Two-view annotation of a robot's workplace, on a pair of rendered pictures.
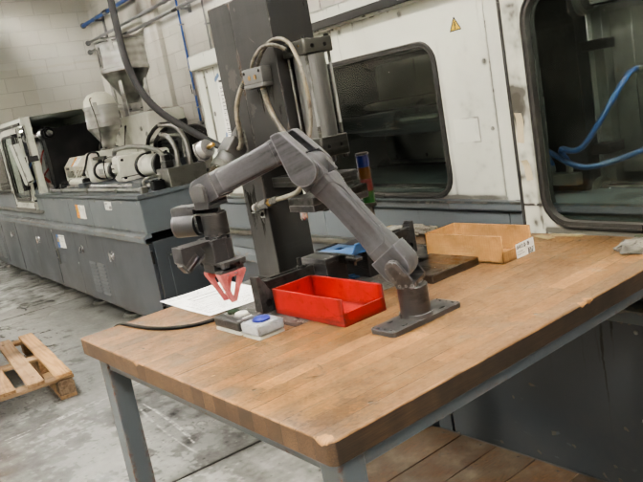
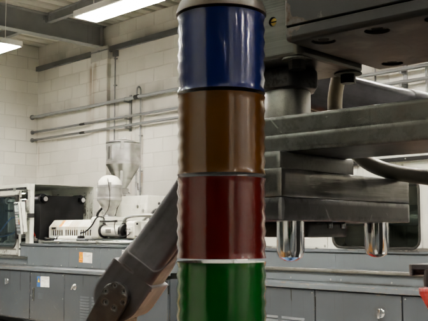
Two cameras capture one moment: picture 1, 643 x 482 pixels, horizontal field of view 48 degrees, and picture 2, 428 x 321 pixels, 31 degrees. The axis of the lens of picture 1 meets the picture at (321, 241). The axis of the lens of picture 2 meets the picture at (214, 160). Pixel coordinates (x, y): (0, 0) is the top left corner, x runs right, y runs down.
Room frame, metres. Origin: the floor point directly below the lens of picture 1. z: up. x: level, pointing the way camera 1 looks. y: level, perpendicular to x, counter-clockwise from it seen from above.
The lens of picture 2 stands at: (2.40, -0.22, 1.10)
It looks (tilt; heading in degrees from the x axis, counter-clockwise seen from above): 5 degrees up; 169
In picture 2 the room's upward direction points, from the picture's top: straight up
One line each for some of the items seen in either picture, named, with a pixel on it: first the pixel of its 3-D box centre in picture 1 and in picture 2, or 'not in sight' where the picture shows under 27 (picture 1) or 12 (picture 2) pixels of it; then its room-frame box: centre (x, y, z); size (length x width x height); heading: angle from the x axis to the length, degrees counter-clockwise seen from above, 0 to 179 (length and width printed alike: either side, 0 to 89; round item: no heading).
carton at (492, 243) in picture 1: (477, 243); not in sight; (1.82, -0.40, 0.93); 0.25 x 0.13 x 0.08; 37
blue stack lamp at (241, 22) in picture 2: (363, 161); (221, 56); (2.08, -0.16, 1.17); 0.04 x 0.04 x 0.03
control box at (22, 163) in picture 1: (25, 164); not in sight; (6.75, 2.57, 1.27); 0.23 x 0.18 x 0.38; 124
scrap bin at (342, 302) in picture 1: (326, 298); not in sight; (1.55, 0.01, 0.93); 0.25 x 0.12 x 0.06; 37
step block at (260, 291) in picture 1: (267, 292); not in sight; (1.66, 0.15, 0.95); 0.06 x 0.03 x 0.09; 127
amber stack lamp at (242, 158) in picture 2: (365, 172); (221, 136); (2.08, -0.16, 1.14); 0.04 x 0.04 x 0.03
